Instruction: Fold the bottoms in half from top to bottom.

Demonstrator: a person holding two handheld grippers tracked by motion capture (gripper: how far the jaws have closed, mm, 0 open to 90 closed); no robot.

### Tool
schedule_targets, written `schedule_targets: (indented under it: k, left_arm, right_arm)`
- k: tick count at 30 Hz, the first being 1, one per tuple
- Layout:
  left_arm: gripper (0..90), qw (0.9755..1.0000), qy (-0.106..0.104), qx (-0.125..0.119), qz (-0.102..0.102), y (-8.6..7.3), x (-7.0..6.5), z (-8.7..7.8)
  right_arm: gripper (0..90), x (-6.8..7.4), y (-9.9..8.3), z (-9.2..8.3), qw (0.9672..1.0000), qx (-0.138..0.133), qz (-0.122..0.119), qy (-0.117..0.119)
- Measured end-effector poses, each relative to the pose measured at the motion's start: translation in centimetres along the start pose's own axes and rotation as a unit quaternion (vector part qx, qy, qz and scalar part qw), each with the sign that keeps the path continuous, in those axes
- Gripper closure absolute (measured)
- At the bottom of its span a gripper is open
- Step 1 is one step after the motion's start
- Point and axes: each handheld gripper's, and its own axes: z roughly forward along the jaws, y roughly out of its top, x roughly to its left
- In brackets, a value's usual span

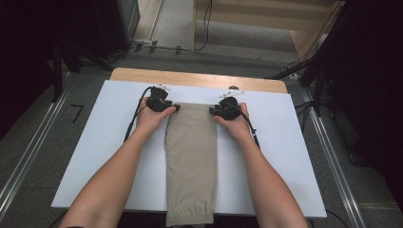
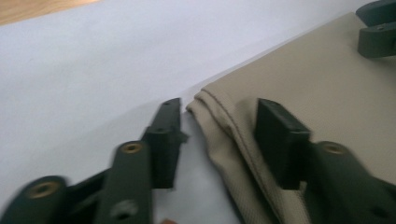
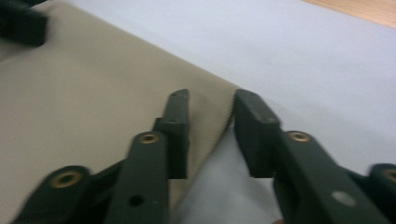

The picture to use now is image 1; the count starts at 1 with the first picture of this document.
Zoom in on dark cabinet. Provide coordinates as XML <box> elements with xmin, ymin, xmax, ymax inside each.
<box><xmin>115</xmin><ymin>0</ymin><xmax>142</xmax><ymax>44</ymax></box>

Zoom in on person's right hand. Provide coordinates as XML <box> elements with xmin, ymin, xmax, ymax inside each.
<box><xmin>213</xmin><ymin>102</ymin><xmax>255</xmax><ymax>143</ymax></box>

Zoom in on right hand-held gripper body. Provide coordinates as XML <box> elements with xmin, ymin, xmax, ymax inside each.
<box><xmin>212</xmin><ymin>89</ymin><xmax>246</xmax><ymax>122</ymax></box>

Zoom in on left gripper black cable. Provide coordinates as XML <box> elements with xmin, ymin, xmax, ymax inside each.
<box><xmin>124</xmin><ymin>86</ymin><xmax>154</xmax><ymax>143</ymax></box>

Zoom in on beige wooden platform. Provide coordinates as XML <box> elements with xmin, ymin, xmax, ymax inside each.
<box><xmin>191</xmin><ymin>0</ymin><xmax>345</xmax><ymax>53</ymax></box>

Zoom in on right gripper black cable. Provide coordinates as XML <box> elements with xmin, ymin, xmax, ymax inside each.
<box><xmin>226</xmin><ymin>101</ymin><xmax>261</xmax><ymax>150</ymax></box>

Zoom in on black hanging cable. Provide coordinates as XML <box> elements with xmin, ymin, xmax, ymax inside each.
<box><xmin>194</xmin><ymin>0</ymin><xmax>214</xmax><ymax>52</ymax></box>

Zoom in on black metal stand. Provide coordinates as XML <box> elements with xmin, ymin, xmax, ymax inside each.
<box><xmin>50</xmin><ymin>40</ymin><xmax>112</xmax><ymax>103</ymax></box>
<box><xmin>265</xmin><ymin>51</ymin><xmax>329</xmax><ymax>118</ymax></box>

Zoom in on person's left hand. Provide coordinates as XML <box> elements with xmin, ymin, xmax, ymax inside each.
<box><xmin>135</xmin><ymin>97</ymin><xmax>177</xmax><ymax>136</ymax></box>

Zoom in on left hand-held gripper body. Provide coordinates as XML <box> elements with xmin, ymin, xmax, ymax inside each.
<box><xmin>145</xmin><ymin>84</ymin><xmax>174</xmax><ymax>114</ymax></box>

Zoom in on khaki pants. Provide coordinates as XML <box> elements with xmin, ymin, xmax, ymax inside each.
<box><xmin>164</xmin><ymin>102</ymin><xmax>220</xmax><ymax>228</ymax></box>

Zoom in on dark curtain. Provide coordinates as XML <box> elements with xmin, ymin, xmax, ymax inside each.
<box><xmin>0</xmin><ymin>0</ymin><xmax>120</xmax><ymax>142</ymax></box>
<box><xmin>317</xmin><ymin>0</ymin><xmax>403</xmax><ymax>210</ymax></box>

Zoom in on metal floor rail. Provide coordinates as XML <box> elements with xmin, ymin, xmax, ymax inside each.
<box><xmin>0</xmin><ymin>90</ymin><xmax>69</xmax><ymax>220</ymax></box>
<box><xmin>300</xmin><ymin>87</ymin><xmax>369</xmax><ymax>228</ymax></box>

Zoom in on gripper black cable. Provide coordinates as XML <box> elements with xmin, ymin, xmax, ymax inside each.
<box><xmin>226</xmin><ymin>101</ymin><xmax>261</xmax><ymax>150</ymax></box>
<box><xmin>124</xmin><ymin>86</ymin><xmax>154</xmax><ymax>143</ymax></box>

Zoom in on white board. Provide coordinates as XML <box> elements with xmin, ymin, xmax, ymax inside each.
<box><xmin>50</xmin><ymin>79</ymin><xmax>328</xmax><ymax>219</ymax></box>

